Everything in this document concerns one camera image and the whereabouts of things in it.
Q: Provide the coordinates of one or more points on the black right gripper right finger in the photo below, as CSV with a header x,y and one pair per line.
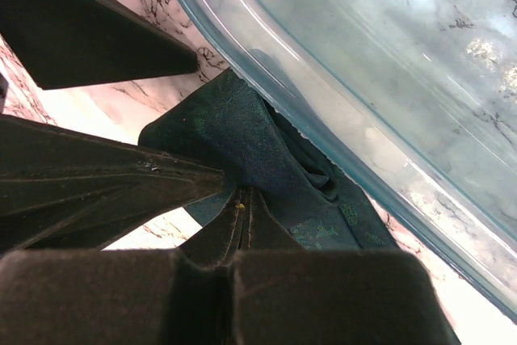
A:
x,y
260,230

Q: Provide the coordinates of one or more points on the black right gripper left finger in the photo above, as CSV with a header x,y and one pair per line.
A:
x,y
214,246

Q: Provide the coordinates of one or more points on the clear blue plastic tub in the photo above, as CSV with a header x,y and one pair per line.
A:
x,y
414,99

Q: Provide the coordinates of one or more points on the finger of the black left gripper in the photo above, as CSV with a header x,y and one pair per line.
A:
x,y
62,189
69,43

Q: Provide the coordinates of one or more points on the dark green necktie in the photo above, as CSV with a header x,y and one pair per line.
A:
x,y
351,283

